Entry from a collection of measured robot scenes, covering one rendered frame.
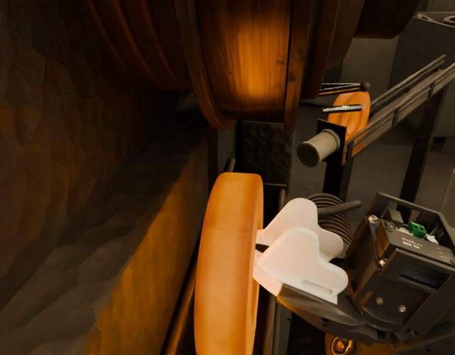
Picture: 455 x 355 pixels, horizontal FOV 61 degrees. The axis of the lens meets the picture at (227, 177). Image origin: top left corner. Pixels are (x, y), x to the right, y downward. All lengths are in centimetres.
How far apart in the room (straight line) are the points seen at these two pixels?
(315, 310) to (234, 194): 10
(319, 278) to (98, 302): 15
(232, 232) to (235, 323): 5
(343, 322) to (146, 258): 14
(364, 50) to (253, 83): 286
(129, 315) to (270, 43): 19
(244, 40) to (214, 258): 13
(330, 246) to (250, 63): 16
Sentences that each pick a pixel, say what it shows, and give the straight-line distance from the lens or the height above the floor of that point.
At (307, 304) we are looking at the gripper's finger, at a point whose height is 83.
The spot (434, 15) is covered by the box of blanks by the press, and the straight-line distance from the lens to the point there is 337.
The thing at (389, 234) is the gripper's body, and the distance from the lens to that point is 28.
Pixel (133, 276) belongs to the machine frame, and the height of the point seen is 86.
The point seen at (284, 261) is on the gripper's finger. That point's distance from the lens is 28.
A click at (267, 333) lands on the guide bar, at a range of 43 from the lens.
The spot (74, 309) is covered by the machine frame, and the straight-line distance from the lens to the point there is 24.
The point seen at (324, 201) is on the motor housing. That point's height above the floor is 53.
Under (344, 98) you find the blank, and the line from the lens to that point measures 94.
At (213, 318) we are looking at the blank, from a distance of 25.
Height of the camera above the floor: 104
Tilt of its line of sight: 29 degrees down
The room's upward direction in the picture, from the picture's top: 1 degrees clockwise
